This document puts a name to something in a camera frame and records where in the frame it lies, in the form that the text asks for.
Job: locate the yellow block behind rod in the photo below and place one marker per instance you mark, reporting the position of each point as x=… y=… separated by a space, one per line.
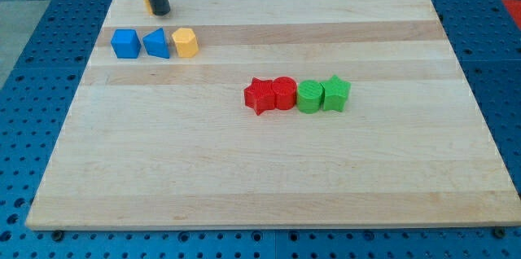
x=148 y=7

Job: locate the blue triangular prism block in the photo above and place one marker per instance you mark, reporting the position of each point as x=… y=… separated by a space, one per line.
x=156 y=44

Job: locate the yellow hexagonal block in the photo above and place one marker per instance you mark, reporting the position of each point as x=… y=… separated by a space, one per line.
x=185 y=42

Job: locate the blue cube block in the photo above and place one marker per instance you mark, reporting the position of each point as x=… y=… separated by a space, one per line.
x=126 y=44

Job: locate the red star block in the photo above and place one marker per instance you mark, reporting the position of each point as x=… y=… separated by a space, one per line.
x=259 y=95

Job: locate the light wooden board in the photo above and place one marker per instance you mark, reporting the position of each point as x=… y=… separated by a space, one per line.
x=169 y=144

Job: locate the red cylinder block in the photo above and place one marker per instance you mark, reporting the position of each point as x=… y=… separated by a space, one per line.
x=284 y=89

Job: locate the green cylinder block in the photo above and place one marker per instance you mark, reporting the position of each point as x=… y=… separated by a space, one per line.
x=309 y=96

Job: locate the green star block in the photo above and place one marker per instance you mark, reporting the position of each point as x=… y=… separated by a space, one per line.
x=336 y=92

